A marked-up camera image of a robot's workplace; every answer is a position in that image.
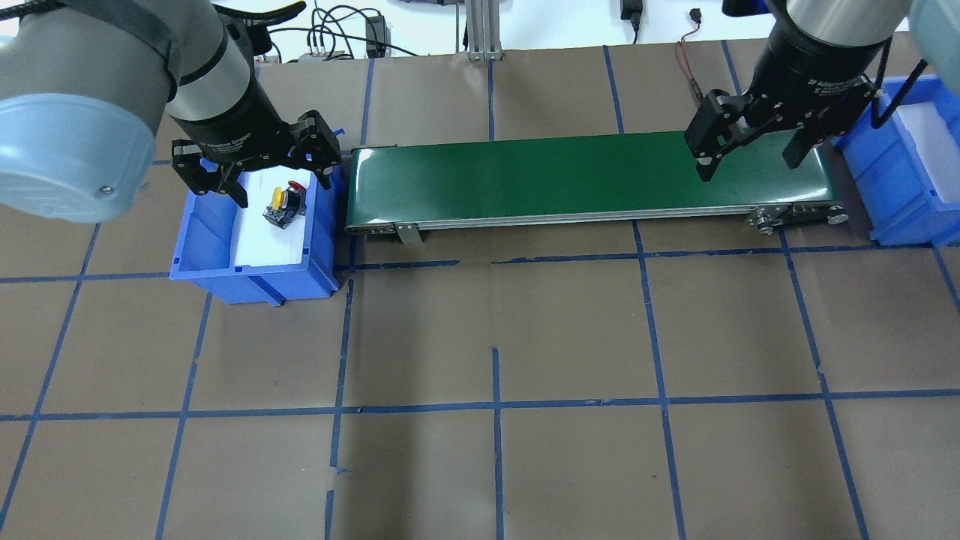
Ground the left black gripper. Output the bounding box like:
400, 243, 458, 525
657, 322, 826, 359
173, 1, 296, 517
166, 90, 342, 209

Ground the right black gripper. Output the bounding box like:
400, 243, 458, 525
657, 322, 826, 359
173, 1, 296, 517
683, 22, 886, 182

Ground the red push button switch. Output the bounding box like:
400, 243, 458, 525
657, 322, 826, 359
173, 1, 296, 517
287, 181, 308, 215

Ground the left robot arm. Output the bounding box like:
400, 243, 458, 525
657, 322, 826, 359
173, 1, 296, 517
1, 1, 341, 224

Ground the white foam pad left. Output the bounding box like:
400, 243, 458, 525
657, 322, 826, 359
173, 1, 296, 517
232, 171, 316, 269

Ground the white foam pad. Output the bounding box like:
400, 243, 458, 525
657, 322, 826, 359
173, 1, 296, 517
898, 101, 959, 204
232, 171, 316, 269

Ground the left blue plastic bin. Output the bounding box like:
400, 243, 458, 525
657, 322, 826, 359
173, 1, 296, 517
169, 166, 346, 305

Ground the blue plastic bin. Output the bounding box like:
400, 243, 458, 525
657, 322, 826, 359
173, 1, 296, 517
169, 166, 346, 305
833, 74, 959, 247

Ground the green conveyor belt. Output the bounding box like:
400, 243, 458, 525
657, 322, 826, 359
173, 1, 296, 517
346, 132, 849, 242

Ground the right blue plastic bin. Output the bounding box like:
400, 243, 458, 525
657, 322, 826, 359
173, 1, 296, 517
833, 74, 959, 247

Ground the black power adapter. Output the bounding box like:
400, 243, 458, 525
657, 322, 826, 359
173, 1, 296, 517
364, 15, 391, 59

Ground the black power brick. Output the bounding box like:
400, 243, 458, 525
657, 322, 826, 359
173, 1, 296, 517
619, 0, 644, 24

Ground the white foam pad right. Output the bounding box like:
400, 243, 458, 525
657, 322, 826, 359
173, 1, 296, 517
898, 101, 959, 204

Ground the red black wire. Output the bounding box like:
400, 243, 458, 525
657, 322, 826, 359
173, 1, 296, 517
675, 7, 706, 102

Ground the aluminium frame post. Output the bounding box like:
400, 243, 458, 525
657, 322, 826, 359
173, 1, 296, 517
463, 0, 503, 62

